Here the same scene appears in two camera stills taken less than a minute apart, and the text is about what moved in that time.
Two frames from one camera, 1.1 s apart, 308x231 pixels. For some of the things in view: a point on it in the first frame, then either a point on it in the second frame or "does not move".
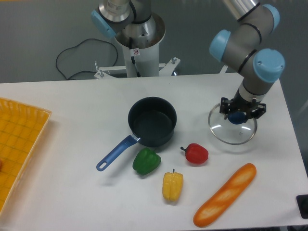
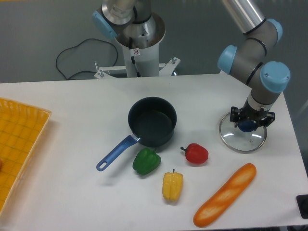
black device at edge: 302,201 does not move
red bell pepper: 196,153 does not move
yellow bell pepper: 173,186 does not move
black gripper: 237,104 to 248,113
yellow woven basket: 21,128 does not move
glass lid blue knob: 235,130 to 239,141
